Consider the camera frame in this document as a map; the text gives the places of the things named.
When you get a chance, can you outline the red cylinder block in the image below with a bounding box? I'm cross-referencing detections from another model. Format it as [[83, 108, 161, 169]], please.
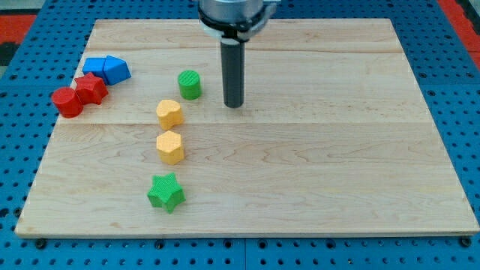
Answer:
[[51, 87, 83, 119]]

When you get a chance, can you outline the yellow heart block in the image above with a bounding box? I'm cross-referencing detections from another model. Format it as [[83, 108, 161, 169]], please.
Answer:
[[156, 100, 185, 131]]

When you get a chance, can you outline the green cylinder block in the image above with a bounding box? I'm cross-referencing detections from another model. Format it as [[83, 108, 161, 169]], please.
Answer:
[[177, 70, 202, 100]]

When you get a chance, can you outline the green star block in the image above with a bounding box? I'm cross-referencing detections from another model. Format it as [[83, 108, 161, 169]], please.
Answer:
[[147, 172, 186, 214]]

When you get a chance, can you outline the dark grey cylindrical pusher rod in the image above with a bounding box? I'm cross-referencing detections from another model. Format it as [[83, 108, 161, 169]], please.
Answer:
[[220, 41, 245, 108]]

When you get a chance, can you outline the blue cube block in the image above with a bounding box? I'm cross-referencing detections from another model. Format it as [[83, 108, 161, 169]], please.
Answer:
[[82, 57, 108, 85]]

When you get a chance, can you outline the light wooden board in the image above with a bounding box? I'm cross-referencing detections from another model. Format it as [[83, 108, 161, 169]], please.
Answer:
[[15, 19, 479, 239]]

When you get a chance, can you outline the yellow hexagon block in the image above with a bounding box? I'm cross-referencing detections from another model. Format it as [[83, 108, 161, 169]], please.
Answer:
[[156, 130, 185, 165]]

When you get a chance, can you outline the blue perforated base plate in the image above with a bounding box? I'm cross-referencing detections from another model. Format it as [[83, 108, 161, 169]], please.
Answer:
[[1, 1, 479, 269]]

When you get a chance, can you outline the blue triangle block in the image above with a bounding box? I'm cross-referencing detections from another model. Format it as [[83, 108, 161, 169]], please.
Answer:
[[103, 55, 131, 86]]

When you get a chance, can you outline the red star block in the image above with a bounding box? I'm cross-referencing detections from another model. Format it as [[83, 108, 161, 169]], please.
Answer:
[[74, 72, 109, 105]]

